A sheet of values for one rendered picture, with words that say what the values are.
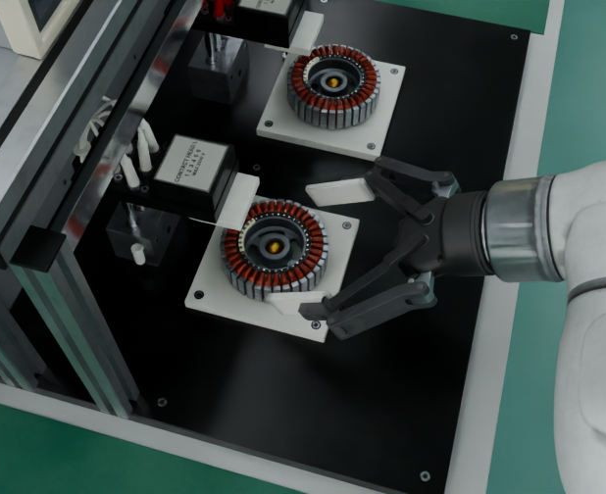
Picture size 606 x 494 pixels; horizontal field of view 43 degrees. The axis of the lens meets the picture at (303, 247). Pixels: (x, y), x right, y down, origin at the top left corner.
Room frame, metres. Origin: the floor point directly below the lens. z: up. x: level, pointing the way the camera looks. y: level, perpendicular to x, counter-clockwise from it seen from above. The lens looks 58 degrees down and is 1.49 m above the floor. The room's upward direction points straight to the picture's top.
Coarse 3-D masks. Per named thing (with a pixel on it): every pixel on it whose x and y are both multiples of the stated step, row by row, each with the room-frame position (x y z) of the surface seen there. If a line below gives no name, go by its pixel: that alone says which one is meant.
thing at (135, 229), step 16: (144, 208) 0.46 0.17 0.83; (112, 224) 0.44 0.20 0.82; (128, 224) 0.44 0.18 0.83; (144, 224) 0.44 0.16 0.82; (160, 224) 0.45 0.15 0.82; (176, 224) 0.48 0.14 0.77; (112, 240) 0.44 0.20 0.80; (128, 240) 0.43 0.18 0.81; (144, 240) 0.43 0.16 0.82; (160, 240) 0.44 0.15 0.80; (128, 256) 0.43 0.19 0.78; (160, 256) 0.43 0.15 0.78
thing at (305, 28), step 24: (240, 0) 0.67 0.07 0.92; (264, 0) 0.67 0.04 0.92; (288, 0) 0.67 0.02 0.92; (192, 24) 0.67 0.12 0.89; (216, 24) 0.66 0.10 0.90; (240, 24) 0.66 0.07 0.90; (264, 24) 0.65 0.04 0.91; (288, 24) 0.64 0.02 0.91; (312, 24) 0.68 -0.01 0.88; (216, 48) 0.70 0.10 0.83; (288, 48) 0.64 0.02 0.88; (312, 48) 0.65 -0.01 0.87
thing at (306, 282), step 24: (264, 216) 0.46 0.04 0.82; (288, 216) 0.46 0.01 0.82; (312, 216) 0.46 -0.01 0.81; (240, 240) 0.43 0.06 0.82; (264, 240) 0.43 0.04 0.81; (288, 240) 0.44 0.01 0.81; (312, 240) 0.43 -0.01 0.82; (240, 264) 0.40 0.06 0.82; (264, 264) 0.41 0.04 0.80; (288, 264) 0.41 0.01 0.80; (312, 264) 0.40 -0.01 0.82; (240, 288) 0.38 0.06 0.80; (264, 288) 0.37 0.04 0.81; (288, 288) 0.37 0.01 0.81; (312, 288) 0.39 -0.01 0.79
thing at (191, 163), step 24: (168, 144) 0.47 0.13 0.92; (192, 144) 0.47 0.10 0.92; (216, 144) 0.47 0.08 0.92; (168, 168) 0.44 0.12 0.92; (192, 168) 0.44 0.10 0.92; (216, 168) 0.44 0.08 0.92; (120, 192) 0.43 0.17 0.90; (144, 192) 0.43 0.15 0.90; (168, 192) 0.42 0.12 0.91; (192, 192) 0.42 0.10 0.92; (216, 192) 0.42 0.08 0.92; (240, 192) 0.44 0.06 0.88; (192, 216) 0.41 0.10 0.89; (216, 216) 0.41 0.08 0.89; (240, 216) 0.42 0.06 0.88
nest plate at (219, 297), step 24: (336, 216) 0.48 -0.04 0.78; (216, 240) 0.45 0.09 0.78; (336, 240) 0.45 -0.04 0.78; (216, 264) 0.42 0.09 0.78; (336, 264) 0.42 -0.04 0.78; (192, 288) 0.39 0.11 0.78; (216, 288) 0.39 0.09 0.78; (336, 288) 0.39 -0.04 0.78; (216, 312) 0.37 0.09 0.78; (240, 312) 0.37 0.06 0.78; (264, 312) 0.37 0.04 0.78; (312, 336) 0.34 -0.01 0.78
